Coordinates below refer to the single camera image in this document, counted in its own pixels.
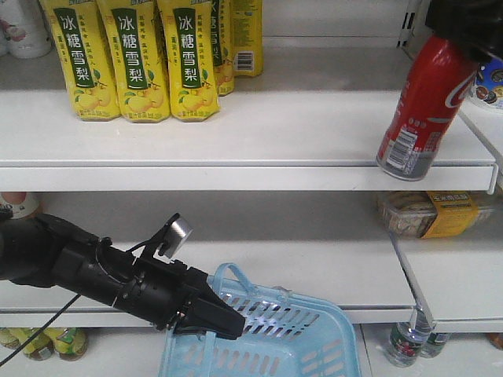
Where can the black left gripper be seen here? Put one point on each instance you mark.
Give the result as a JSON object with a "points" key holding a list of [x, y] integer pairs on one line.
{"points": [[164, 294]]}

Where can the light blue plastic basket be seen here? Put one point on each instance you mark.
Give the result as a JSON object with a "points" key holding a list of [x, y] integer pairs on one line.
{"points": [[285, 334]]}

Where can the red coke can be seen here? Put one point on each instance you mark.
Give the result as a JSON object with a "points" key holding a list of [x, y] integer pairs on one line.
{"points": [[435, 88]]}

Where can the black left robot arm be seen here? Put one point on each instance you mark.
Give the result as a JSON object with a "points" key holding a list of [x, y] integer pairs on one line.
{"points": [[46, 251]]}

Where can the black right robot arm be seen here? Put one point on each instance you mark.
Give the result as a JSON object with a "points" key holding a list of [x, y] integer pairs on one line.
{"points": [[473, 26]]}

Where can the white store shelving unit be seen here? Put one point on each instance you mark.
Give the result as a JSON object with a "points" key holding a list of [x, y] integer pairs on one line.
{"points": [[283, 180]]}

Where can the orange C100 juice bottle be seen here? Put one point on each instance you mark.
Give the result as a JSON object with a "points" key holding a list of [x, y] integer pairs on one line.
{"points": [[19, 205]]}

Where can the clear water bottle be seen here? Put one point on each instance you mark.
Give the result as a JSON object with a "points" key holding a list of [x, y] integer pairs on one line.
{"points": [[407, 339]]}

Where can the boxed cookies yellow band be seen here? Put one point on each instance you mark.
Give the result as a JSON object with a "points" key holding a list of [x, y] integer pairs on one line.
{"points": [[435, 214]]}

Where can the yellow pear drink bottle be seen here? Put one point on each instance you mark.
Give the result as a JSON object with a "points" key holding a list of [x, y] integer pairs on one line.
{"points": [[192, 85], [82, 47], [135, 39]]}

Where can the white peach drink bottle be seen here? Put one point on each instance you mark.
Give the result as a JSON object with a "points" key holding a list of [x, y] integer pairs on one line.
{"points": [[24, 29]]}

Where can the blue instant noodle cup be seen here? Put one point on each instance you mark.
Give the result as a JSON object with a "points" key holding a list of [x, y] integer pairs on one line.
{"points": [[486, 91]]}

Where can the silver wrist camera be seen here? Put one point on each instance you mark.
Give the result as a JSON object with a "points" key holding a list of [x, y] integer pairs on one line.
{"points": [[170, 238]]}

